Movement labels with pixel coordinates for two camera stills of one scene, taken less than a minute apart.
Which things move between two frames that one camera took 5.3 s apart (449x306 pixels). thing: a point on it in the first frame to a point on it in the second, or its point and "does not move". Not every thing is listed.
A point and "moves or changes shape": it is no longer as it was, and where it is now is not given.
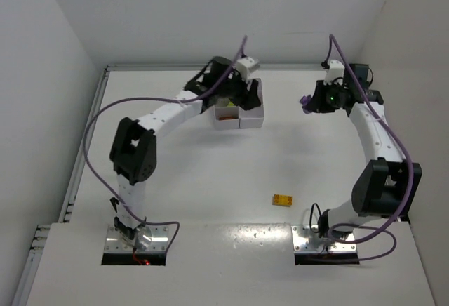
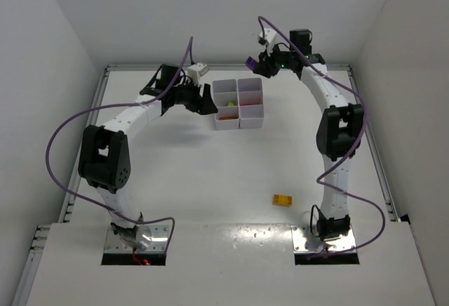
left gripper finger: [253, 98] to [206, 105]
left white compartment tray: [226, 116] does not move
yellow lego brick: [283, 200] does not move
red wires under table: [142, 262] does not move
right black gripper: [316, 100] to [264, 67]
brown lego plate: [227, 118] does not move
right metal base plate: [305, 240] does not move
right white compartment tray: [252, 118] does not move
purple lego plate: [306, 108] moves or changes shape
